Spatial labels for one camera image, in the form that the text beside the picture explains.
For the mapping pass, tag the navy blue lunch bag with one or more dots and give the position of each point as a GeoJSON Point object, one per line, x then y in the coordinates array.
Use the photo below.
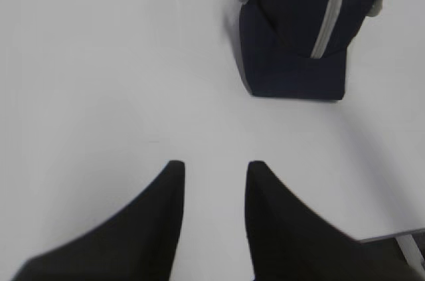
{"type": "Point", "coordinates": [298, 48]}

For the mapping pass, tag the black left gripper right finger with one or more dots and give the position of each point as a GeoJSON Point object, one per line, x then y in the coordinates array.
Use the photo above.
{"type": "Point", "coordinates": [288, 241]}

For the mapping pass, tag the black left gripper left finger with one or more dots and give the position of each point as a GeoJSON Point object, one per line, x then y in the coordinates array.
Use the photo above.
{"type": "Point", "coordinates": [137, 243]}

